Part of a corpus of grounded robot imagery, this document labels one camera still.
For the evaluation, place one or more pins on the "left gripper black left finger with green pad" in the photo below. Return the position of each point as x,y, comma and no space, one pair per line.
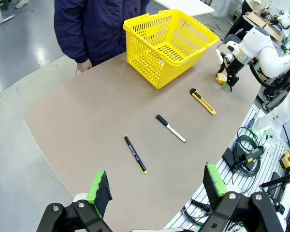
100,191

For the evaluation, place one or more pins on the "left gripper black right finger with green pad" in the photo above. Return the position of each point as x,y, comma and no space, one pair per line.
213,183

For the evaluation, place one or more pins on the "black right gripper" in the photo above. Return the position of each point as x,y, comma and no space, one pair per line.
234,70

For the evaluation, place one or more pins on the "small yellow boxy item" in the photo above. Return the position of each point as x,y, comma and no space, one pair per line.
221,78

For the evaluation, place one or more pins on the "black highlighter yellow-green ends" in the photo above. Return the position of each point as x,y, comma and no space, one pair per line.
134,154

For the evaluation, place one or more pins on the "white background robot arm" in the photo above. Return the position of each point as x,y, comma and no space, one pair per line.
288,20

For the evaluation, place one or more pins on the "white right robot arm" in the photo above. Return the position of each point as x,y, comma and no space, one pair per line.
261,46

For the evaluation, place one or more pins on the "background person dark trousers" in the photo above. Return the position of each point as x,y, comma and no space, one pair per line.
239,21

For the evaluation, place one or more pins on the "yellow plastic shopping basket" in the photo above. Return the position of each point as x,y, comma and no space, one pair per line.
145,60

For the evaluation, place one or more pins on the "person in navy jacket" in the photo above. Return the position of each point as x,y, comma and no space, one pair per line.
99,29

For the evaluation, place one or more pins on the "person's right hand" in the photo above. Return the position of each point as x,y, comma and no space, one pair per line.
84,66

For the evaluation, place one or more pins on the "yellow black utility knife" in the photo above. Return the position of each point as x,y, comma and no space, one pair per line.
203,101

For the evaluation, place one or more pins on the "black power adapter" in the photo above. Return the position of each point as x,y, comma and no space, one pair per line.
228,155

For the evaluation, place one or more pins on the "black bar stand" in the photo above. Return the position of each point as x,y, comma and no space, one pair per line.
280,180

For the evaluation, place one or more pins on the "brown cardboard box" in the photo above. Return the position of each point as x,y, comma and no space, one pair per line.
263,25

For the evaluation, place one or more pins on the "white marker black cap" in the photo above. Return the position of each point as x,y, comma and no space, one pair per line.
170,128

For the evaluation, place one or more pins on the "yellow emergency stop box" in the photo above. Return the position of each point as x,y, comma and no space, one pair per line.
286,160

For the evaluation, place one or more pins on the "large white table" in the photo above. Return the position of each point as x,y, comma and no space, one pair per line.
183,6

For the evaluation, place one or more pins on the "grey desk leg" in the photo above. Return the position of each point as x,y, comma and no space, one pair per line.
0,14

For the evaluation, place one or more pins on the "white sneakers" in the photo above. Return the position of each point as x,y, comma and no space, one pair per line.
21,3

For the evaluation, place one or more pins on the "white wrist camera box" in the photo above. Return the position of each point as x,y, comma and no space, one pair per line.
219,56

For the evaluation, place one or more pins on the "aluminium rail robot platform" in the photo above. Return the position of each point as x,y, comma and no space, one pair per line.
270,157

